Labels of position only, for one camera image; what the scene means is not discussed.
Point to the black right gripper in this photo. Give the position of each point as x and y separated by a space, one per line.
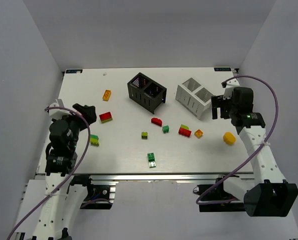
219 103

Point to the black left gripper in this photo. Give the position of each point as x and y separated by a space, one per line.
81 116

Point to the yellow 2x4 lego brick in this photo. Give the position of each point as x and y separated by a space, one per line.
106 95

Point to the yellow square lego brick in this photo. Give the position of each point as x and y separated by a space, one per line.
198 133

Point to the yellow round lego piece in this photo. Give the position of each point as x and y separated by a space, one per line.
229 138

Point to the green 2x4 lego plate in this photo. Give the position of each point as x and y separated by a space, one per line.
151 160

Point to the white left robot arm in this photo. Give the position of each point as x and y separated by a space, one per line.
64 192

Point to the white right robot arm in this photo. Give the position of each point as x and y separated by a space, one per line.
271 195

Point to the red and lime lego stack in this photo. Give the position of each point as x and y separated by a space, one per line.
105 117

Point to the white two-slot container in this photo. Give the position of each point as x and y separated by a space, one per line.
194 96

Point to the green and lime lego stack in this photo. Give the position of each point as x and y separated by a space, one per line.
94 140

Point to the blue label sticker right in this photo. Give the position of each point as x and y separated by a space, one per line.
222 69

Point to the blue label sticker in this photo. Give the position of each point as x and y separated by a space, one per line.
222 69
73 71

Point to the red lego with lime top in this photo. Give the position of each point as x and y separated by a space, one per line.
184 131

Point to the blue label sticker left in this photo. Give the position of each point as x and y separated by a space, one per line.
73 71

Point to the small green lego brick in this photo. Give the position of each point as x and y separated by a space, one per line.
165 129

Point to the black two-slot container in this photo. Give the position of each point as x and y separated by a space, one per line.
146 92

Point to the lime small lego brick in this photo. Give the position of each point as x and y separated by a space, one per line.
144 135

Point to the red rounded lego brick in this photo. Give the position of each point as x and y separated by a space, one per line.
156 121

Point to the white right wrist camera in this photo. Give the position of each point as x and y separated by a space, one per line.
228 88

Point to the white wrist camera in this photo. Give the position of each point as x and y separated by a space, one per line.
57 114
228 88

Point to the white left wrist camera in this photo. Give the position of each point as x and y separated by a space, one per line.
57 114

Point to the aluminium table edge rail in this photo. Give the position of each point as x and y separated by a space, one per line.
154 177

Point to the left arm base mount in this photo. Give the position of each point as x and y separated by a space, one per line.
97 196

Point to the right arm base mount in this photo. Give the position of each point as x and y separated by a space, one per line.
217 194

